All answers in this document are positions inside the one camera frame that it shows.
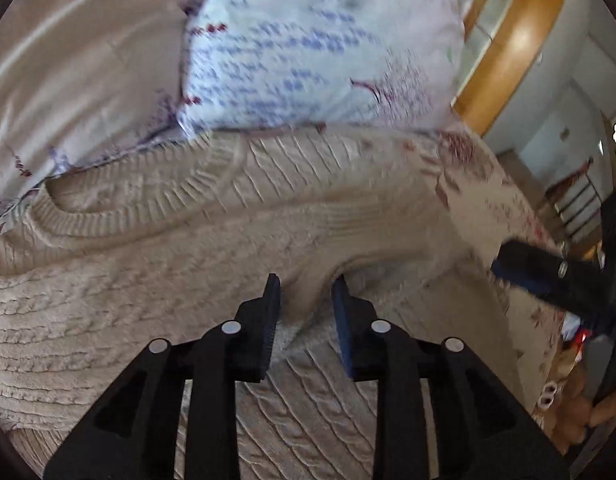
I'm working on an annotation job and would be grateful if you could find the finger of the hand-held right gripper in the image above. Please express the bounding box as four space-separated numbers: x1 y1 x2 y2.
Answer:
490 239 607 313

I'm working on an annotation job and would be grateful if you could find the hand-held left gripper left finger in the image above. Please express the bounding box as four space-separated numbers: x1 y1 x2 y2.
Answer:
43 273 282 480

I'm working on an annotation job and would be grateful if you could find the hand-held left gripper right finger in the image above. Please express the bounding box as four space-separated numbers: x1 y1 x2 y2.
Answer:
331 273 571 480

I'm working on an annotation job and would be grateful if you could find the beige cable knit sweater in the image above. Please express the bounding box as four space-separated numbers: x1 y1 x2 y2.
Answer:
0 125 556 480

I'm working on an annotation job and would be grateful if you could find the dark wooden chair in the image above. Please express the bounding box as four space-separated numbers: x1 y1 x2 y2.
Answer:
545 157 604 247

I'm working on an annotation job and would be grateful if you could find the beige floral bed sheet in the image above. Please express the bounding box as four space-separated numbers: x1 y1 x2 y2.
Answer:
398 122 576 411

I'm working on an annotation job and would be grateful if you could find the brown plush toy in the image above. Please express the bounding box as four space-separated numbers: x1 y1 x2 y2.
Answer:
536 347 611 457

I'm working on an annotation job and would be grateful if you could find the wooden headboard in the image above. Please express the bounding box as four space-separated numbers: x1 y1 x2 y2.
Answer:
452 0 574 137

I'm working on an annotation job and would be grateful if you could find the white blue printed pillow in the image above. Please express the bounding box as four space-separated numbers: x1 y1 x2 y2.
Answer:
177 0 477 139

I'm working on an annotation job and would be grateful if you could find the beige satin pillow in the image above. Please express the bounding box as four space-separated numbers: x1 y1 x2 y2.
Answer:
0 0 201 206

